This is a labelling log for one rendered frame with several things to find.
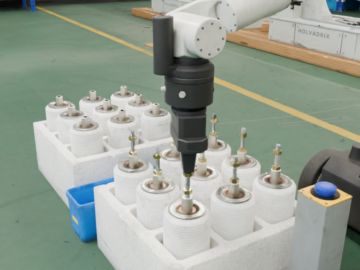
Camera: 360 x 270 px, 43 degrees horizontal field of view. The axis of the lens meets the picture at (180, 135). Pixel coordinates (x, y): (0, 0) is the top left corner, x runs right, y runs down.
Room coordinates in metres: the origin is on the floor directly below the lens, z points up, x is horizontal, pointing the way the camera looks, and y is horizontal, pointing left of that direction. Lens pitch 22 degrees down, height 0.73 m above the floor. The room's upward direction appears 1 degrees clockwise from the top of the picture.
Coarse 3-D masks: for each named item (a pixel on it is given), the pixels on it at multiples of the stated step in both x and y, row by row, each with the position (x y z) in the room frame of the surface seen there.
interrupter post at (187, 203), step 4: (184, 196) 0.79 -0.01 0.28; (192, 196) 0.79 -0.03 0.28; (184, 200) 0.78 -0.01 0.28; (188, 200) 0.78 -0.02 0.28; (192, 200) 0.78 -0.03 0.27; (184, 204) 0.78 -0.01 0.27; (188, 204) 0.78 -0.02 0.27; (192, 204) 0.78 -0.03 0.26; (184, 208) 0.78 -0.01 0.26; (188, 208) 0.78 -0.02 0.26; (192, 208) 0.78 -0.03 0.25; (188, 212) 0.78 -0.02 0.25
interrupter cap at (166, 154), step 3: (165, 150) 1.07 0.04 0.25; (168, 150) 1.07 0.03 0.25; (162, 153) 1.05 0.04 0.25; (165, 153) 1.05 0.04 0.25; (168, 153) 1.06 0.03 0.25; (162, 156) 1.03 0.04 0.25; (165, 156) 1.03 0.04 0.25; (168, 156) 1.03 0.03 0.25; (171, 156) 1.04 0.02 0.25; (165, 159) 1.02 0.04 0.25; (168, 159) 1.02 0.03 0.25; (171, 159) 1.02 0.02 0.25; (174, 159) 1.02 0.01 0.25; (177, 159) 1.02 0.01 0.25; (180, 159) 1.02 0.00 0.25
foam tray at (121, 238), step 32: (96, 192) 0.99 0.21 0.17; (96, 224) 1.00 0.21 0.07; (128, 224) 0.84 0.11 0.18; (256, 224) 0.86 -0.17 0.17; (288, 224) 0.84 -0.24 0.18; (128, 256) 0.85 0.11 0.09; (160, 256) 0.73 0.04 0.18; (192, 256) 0.73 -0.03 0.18; (224, 256) 0.74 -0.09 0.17; (256, 256) 0.79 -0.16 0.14; (288, 256) 0.84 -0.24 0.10
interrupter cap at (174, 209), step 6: (174, 204) 0.80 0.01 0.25; (180, 204) 0.80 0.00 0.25; (198, 204) 0.80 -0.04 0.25; (168, 210) 0.78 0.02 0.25; (174, 210) 0.78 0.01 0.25; (180, 210) 0.78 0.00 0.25; (192, 210) 0.78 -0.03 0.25; (198, 210) 0.78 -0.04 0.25; (204, 210) 0.78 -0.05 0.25; (174, 216) 0.76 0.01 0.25; (180, 216) 0.75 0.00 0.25; (186, 216) 0.76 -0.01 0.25; (192, 216) 0.76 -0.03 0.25; (198, 216) 0.76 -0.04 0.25
